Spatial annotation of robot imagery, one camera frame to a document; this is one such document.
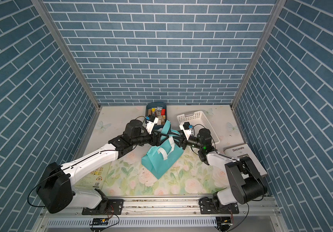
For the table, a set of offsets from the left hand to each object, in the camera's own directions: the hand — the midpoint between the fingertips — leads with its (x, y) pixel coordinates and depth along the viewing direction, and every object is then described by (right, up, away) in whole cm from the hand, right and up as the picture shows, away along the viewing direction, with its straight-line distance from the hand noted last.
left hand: (168, 136), depth 76 cm
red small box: (-6, +15, +39) cm, 42 cm away
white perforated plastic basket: (+22, +7, +35) cm, 42 cm away
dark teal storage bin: (-12, +21, +40) cm, 47 cm away
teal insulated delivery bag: (-4, -11, -1) cm, 12 cm away
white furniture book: (+43, -12, +15) cm, 47 cm away
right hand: (+3, 0, +5) cm, 5 cm away
